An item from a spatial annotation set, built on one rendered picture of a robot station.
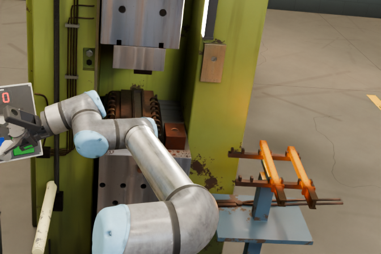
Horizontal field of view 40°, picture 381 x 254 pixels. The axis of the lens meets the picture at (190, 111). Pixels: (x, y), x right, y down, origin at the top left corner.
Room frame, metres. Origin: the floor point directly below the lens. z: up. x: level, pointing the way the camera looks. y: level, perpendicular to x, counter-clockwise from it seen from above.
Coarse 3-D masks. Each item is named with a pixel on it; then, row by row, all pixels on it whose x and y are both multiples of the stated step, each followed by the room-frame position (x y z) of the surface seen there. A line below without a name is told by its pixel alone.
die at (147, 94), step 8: (136, 88) 2.29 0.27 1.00; (120, 96) 2.22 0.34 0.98; (128, 96) 2.21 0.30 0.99; (144, 96) 2.23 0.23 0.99; (152, 96) 2.24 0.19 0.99; (120, 104) 2.14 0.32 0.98; (128, 104) 2.13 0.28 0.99; (144, 104) 2.13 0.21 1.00; (152, 104) 2.15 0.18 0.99; (112, 112) 2.05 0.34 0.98; (120, 112) 2.06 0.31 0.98; (128, 112) 2.05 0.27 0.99; (144, 112) 2.05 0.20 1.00
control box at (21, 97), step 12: (12, 84) 1.75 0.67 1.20; (24, 84) 1.77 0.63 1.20; (0, 96) 1.70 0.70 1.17; (12, 96) 1.72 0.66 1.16; (24, 96) 1.75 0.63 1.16; (0, 108) 1.68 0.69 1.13; (24, 108) 1.72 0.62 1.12; (0, 132) 1.64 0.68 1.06; (12, 156) 1.61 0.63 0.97; (24, 156) 1.63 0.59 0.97
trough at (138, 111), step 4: (136, 92) 2.27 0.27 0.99; (140, 92) 2.28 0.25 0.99; (136, 96) 2.23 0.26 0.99; (140, 96) 2.24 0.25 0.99; (136, 100) 2.19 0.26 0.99; (140, 100) 2.19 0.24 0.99; (136, 104) 2.15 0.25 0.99; (140, 104) 2.15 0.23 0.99; (136, 108) 2.11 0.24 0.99; (140, 108) 2.11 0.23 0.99; (136, 112) 2.07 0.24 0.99; (140, 112) 2.07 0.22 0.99; (136, 116) 2.03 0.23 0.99; (140, 116) 2.03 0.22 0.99
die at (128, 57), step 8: (120, 40) 1.92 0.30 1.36; (120, 48) 1.86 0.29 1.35; (128, 48) 1.87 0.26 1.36; (136, 48) 1.87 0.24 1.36; (144, 48) 1.88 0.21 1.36; (152, 48) 1.88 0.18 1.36; (160, 48) 1.89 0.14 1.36; (120, 56) 1.86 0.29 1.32; (128, 56) 1.87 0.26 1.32; (136, 56) 1.87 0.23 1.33; (144, 56) 1.88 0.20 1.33; (152, 56) 1.88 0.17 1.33; (160, 56) 1.89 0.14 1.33; (120, 64) 1.86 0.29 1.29; (128, 64) 1.87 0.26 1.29; (136, 64) 1.88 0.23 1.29; (144, 64) 1.88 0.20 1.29; (152, 64) 1.89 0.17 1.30; (160, 64) 1.89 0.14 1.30
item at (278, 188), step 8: (264, 144) 1.99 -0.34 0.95; (264, 152) 1.92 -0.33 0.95; (264, 160) 1.89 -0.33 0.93; (272, 160) 1.86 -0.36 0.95; (272, 168) 1.80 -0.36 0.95; (272, 176) 1.74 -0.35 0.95; (272, 184) 1.68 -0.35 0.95; (280, 184) 1.68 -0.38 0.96; (280, 192) 1.63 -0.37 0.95; (280, 200) 1.58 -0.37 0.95
